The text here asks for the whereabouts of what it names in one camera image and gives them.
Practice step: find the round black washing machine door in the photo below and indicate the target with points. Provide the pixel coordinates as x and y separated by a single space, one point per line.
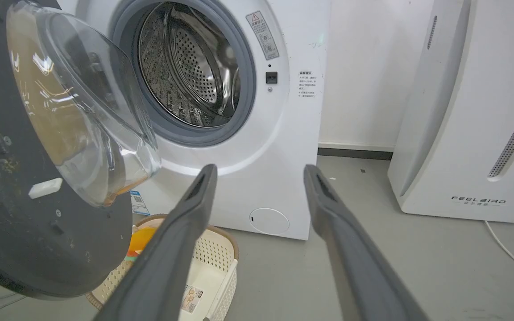
38 156

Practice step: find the white air purifier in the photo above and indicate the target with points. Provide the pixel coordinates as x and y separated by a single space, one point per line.
471 116

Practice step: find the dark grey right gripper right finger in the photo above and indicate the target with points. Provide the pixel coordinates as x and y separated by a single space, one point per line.
355 263

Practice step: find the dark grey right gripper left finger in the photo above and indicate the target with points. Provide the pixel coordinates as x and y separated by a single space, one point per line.
167 263

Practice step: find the white front-load washing machine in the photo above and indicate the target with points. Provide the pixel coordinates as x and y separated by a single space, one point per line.
279 147

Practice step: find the cream perforated laundry basket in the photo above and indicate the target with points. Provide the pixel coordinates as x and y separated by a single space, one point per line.
214 272

